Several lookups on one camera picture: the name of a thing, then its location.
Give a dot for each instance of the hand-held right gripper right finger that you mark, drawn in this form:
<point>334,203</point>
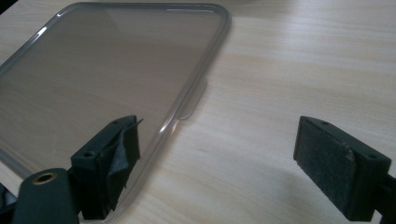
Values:
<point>336,168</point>

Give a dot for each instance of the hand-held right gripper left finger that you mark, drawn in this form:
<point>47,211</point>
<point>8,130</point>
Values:
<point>93,174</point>

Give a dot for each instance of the clear plastic tray lid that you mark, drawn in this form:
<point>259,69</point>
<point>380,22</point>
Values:
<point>102,84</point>

